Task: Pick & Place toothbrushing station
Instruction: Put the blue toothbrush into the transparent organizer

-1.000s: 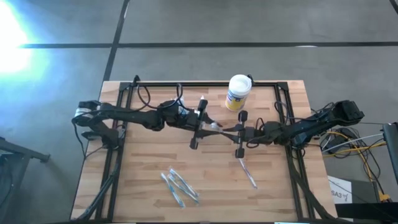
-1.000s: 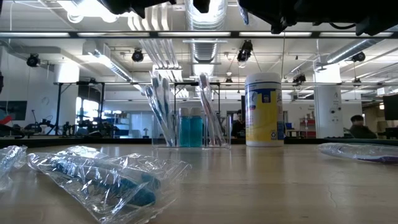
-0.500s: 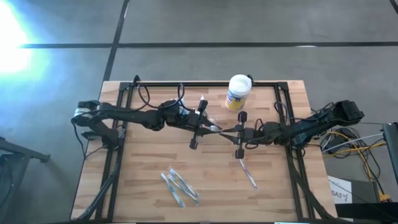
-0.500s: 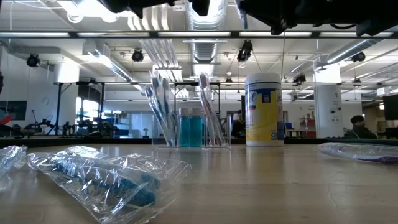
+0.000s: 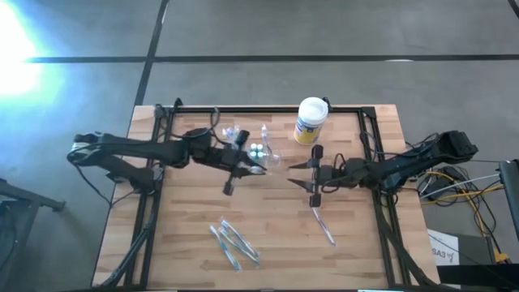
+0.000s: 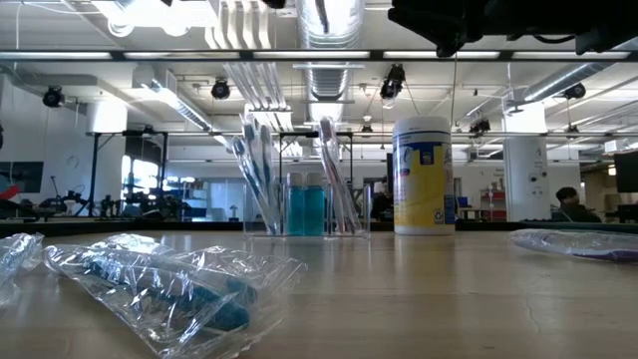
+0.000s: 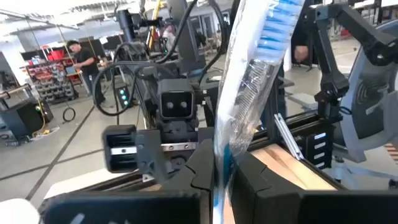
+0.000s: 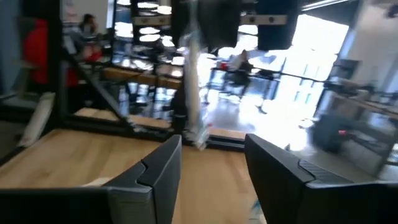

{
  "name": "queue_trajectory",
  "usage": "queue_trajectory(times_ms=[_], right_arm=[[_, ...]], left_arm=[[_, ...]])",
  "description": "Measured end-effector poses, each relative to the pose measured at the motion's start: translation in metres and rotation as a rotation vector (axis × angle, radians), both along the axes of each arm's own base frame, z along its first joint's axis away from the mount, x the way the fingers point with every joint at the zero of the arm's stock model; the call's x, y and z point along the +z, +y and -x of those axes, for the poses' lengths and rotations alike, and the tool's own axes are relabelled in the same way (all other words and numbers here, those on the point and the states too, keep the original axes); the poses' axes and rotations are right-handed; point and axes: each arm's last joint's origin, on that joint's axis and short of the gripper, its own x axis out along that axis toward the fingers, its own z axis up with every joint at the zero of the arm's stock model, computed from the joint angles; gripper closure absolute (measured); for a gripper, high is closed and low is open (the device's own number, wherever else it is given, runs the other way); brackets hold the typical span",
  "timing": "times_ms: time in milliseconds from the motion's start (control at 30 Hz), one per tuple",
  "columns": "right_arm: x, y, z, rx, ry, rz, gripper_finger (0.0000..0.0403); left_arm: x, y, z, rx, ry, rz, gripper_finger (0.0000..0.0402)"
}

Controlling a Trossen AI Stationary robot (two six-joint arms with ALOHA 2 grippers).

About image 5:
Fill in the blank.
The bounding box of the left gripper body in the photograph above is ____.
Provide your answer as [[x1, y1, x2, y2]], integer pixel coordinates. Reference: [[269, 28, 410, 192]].
[[218, 130, 250, 196]]

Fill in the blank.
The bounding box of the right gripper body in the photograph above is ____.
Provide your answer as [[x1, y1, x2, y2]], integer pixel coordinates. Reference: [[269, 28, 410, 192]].
[[310, 144, 340, 208]]

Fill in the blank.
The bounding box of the clear acrylic organizer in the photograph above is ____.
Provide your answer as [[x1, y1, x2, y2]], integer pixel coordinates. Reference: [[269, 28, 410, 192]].
[[221, 122, 283, 170]]

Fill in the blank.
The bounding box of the purple toothbrush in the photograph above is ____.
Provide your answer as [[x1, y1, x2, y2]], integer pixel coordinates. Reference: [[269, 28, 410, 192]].
[[310, 205, 337, 247]]

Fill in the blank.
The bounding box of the yellow wipes canister white lid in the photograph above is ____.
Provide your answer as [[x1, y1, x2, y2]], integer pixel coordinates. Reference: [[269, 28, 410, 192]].
[[293, 96, 329, 146]]

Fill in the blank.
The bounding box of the black power adapter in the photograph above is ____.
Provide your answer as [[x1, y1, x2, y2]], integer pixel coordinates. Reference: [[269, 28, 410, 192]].
[[421, 165, 461, 196]]

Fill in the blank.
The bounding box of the white paper sheet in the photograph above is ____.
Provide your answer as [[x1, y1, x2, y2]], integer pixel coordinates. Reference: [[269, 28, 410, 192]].
[[427, 228, 461, 268]]

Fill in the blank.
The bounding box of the grey box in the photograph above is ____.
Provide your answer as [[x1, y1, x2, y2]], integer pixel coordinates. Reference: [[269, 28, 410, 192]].
[[457, 234, 495, 265]]

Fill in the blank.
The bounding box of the black case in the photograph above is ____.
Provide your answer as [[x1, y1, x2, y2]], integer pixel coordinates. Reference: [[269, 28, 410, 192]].
[[435, 262, 519, 292]]

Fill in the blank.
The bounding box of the black metal stand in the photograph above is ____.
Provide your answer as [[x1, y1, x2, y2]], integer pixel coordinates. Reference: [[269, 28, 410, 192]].
[[0, 177, 66, 292]]

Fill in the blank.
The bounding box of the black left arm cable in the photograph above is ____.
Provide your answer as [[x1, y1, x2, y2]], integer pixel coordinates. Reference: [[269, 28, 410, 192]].
[[152, 104, 228, 141]]

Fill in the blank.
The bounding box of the black aluminium table frame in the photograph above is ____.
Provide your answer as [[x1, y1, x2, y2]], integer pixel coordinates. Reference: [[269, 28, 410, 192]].
[[91, 97, 443, 292]]

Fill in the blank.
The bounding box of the yellow floor cable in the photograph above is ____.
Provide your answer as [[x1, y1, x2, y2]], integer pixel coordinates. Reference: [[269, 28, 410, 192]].
[[420, 170, 506, 260]]

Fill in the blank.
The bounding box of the white floor cable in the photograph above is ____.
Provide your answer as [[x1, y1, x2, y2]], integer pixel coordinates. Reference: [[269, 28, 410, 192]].
[[419, 173, 502, 200]]

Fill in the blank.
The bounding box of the black floor cable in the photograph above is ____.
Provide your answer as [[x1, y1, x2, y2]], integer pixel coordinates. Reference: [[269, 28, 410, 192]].
[[421, 157, 502, 244]]

